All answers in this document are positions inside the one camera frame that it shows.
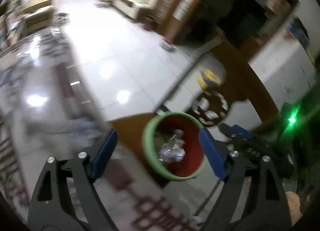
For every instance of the yellow toy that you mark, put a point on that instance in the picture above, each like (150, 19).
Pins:
(208, 78)

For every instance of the shiny plastic wrapper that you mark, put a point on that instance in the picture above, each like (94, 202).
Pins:
(172, 149)

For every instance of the blue box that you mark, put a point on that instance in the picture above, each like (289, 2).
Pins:
(298, 31)

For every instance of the broom with dustpan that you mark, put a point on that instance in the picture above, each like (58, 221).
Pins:
(167, 45)

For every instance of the red door poster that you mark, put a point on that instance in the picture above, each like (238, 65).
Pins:
(273, 0)

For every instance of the long television cabinet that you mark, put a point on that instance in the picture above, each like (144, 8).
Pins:
(127, 3)

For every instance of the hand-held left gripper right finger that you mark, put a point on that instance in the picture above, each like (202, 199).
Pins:
(212, 156)

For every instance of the wooden coffee table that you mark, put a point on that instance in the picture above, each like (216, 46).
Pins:
(37, 18)

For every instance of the green rimmed red bin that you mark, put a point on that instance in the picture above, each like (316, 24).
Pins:
(185, 169)

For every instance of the carved dark wooden chair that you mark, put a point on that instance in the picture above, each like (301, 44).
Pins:
(193, 109)

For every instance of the white wall calendar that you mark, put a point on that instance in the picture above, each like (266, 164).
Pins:
(183, 7)

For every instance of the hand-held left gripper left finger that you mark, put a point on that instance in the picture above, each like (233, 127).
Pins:
(105, 153)

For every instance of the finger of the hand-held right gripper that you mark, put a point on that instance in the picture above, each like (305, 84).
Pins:
(243, 132)
(226, 132)

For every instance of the small dark wooden stool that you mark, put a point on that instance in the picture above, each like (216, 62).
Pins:
(61, 17)

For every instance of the white refrigerator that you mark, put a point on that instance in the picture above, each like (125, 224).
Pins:
(282, 66)

